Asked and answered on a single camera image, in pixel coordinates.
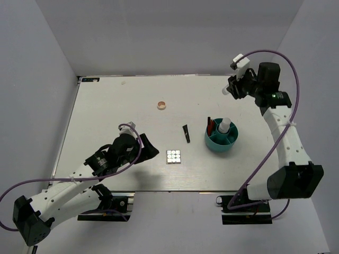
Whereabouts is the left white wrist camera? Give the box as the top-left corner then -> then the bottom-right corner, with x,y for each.
118,122 -> 136,136

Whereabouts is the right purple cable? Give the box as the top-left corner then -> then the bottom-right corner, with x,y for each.
227,49 -> 300,220

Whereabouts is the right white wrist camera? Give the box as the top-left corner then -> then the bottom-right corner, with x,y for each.
230,53 -> 250,81

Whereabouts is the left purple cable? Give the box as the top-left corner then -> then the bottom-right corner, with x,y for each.
0,123 -> 142,232

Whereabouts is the red lip gloss tube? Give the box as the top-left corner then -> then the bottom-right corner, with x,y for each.
207,119 -> 215,137

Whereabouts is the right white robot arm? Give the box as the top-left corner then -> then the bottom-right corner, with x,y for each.
227,59 -> 324,211

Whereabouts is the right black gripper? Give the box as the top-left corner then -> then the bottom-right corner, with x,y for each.
226,68 -> 262,100

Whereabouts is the purple cable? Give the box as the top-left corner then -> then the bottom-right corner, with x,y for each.
0,123 -> 142,232
227,49 -> 300,220

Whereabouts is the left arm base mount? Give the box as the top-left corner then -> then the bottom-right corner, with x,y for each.
77,193 -> 135,222

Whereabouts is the clear bottle black cap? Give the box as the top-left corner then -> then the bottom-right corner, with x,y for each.
222,86 -> 230,95

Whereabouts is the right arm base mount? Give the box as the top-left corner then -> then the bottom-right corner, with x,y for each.
216,195 -> 272,225

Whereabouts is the red lip gloss black cap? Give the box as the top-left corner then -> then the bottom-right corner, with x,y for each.
207,116 -> 211,136

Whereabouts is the white lotion bottle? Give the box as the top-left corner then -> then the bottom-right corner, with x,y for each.
218,117 -> 231,134

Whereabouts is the clear eyeshadow palette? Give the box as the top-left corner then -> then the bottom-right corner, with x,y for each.
166,150 -> 182,165

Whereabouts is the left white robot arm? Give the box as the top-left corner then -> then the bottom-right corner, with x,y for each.
13,133 -> 159,247

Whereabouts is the black squeeze tube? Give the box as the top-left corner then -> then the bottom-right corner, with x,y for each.
182,124 -> 191,143

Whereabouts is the teal round organizer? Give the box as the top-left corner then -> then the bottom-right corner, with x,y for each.
204,118 -> 238,152

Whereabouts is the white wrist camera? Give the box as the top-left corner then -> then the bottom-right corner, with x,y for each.
118,122 -> 136,136
230,53 -> 250,81

